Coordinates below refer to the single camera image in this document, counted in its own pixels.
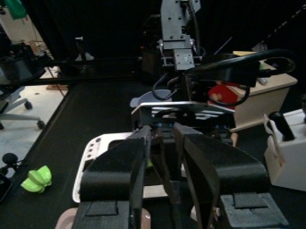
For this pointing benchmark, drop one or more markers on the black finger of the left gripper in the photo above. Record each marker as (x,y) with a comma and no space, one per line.
(163,167)

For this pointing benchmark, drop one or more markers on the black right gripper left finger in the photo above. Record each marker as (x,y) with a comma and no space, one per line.
(111,173)

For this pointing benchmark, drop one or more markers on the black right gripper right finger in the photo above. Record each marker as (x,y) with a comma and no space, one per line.
(224,173)

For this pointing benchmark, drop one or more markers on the black and silver left robot arm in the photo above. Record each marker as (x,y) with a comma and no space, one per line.
(175,29)

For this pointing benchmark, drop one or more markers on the green toy starfruit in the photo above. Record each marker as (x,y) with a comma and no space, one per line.
(37,179)

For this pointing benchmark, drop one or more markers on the small green toy piece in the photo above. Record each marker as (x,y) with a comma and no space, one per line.
(150,163)

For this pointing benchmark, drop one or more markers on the white plastic tray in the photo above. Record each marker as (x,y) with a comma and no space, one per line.
(90,155)

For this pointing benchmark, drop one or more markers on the red toy food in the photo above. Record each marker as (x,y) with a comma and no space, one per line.
(224,94)

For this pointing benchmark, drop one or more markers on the pale blue bowl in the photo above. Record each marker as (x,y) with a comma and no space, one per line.
(145,100)

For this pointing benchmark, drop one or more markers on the white toy box appliance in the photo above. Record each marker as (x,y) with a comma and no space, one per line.
(290,164)

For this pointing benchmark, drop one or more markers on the pink toy plate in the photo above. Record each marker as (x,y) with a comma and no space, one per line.
(66,220)

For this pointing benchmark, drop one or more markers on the beige wooden cabinet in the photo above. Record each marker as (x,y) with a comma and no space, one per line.
(266,95)

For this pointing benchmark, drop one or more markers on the grey office chair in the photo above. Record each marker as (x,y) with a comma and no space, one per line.
(16,101)

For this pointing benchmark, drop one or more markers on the green cloth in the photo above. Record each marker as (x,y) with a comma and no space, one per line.
(16,8)

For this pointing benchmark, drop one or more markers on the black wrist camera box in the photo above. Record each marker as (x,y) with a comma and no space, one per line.
(232,73)

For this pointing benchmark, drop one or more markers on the black frame bar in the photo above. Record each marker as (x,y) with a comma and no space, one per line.
(79,73)

